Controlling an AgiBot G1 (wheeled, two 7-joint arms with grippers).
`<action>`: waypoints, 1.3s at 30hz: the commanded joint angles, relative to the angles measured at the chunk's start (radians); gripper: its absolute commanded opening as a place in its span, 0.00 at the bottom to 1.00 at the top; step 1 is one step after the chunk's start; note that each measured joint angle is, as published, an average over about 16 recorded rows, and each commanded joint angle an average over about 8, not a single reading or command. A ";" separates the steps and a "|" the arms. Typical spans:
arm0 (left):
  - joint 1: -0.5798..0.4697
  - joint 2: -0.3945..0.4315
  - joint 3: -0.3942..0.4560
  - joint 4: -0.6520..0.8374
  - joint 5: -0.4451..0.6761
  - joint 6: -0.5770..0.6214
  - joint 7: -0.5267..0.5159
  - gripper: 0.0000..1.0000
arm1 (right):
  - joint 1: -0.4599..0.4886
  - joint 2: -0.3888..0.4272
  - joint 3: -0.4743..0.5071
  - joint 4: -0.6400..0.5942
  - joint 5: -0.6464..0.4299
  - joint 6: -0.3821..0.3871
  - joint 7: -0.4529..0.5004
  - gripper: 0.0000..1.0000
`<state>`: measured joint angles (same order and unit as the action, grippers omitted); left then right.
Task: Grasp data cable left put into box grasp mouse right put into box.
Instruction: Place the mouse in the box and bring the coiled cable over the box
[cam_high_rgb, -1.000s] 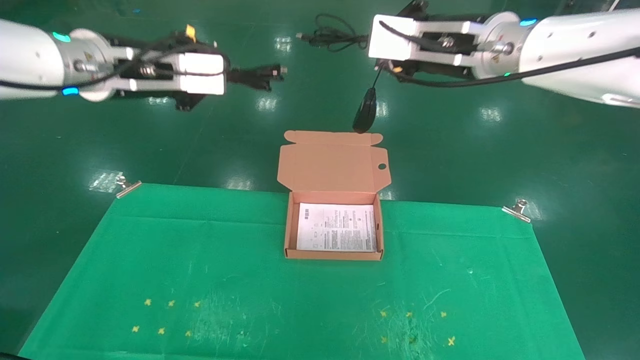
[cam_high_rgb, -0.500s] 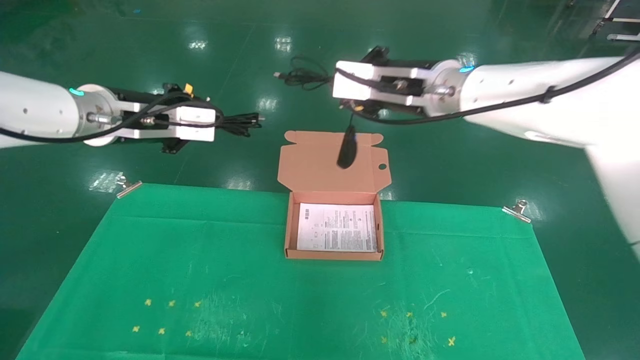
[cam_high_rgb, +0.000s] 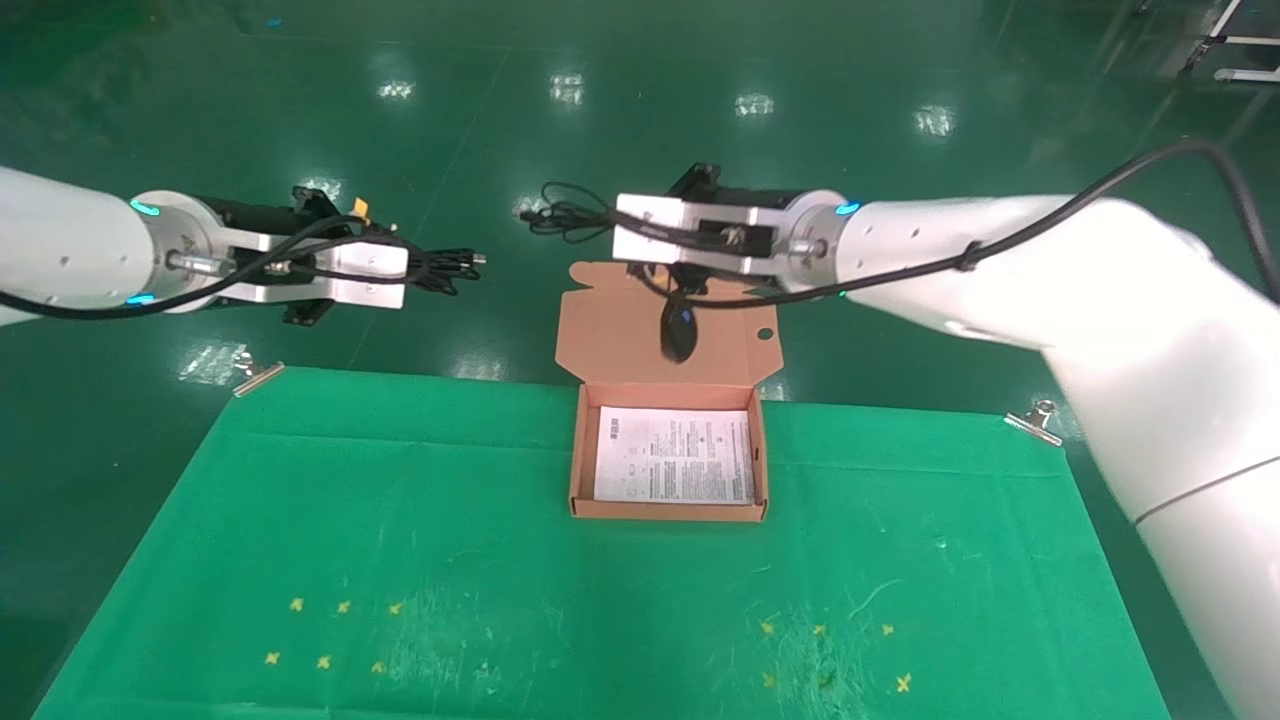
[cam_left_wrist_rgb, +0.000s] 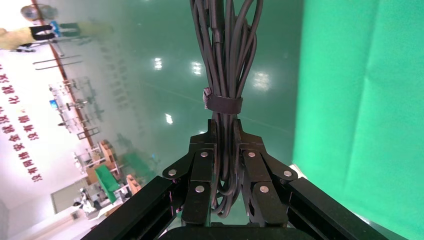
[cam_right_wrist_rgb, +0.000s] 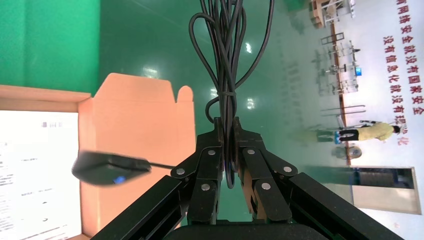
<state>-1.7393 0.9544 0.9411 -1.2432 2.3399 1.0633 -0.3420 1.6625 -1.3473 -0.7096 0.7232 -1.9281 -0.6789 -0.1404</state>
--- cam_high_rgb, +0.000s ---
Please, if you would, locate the black wired computer mouse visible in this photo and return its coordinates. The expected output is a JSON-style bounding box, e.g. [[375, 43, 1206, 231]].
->
[[520, 182, 698, 364]]

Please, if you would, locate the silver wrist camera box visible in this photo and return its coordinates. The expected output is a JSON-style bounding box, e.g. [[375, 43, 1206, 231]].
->
[[612, 193, 796, 273], [212, 228, 410, 311]]

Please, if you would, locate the green table mat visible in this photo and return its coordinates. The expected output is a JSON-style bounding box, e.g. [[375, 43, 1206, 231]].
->
[[30, 367, 1171, 720]]

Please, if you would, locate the black data cable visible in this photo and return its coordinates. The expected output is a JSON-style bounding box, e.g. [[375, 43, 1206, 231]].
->
[[400, 244, 489, 297]]

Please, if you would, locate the silver metal binder clip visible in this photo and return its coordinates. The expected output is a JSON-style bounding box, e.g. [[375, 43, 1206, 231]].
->
[[232, 350, 286, 398], [1003, 400, 1063, 446]]

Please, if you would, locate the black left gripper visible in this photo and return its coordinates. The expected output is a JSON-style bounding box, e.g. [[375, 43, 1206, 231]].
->
[[195, 184, 344, 328]]

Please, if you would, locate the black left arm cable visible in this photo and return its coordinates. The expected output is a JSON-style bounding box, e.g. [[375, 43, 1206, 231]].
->
[[0, 212, 403, 322]]

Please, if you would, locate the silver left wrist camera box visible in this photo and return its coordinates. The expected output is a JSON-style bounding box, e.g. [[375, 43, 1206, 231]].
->
[[212, 228, 410, 311]]

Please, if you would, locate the white printed instruction sheet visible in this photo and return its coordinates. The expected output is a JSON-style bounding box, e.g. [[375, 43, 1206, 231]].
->
[[593, 405, 756, 506]]

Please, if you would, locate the white metal frame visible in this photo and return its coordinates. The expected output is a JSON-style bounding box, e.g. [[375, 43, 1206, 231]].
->
[[1185, 0, 1280, 84]]

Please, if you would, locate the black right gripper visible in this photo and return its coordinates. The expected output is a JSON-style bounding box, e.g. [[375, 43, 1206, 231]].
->
[[626, 163, 803, 297]]

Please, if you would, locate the open brown cardboard box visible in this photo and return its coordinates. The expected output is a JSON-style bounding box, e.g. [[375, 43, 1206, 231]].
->
[[555, 262, 783, 523]]

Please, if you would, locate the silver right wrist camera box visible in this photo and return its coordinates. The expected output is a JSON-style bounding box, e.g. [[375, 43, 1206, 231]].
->
[[612, 193, 796, 273]]

